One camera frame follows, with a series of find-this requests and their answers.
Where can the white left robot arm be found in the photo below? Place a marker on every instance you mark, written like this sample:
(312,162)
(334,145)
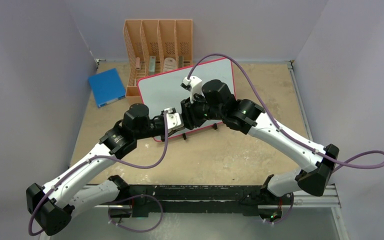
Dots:
(54,204)

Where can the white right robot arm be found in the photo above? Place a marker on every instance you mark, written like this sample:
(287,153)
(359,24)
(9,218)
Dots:
(213,100)

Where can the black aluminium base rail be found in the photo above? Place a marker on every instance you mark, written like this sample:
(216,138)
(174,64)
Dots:
(142,199)

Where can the orange plastic file organizer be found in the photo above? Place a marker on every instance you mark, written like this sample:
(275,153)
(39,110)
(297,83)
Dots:
(149,42)

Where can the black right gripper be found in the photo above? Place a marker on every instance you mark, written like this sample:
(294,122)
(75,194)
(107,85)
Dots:
(189,117)

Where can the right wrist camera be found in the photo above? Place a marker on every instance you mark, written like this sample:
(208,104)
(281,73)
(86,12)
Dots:
(192,84)

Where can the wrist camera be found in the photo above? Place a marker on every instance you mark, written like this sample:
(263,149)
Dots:
(174,119)
(192,84)

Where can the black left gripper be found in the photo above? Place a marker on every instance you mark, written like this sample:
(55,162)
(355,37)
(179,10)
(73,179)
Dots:
(162,115)

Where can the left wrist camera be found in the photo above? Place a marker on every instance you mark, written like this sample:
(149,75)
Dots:
(174,119)

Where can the pink-framed whiteboard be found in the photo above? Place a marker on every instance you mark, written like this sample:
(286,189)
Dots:
(162,91)

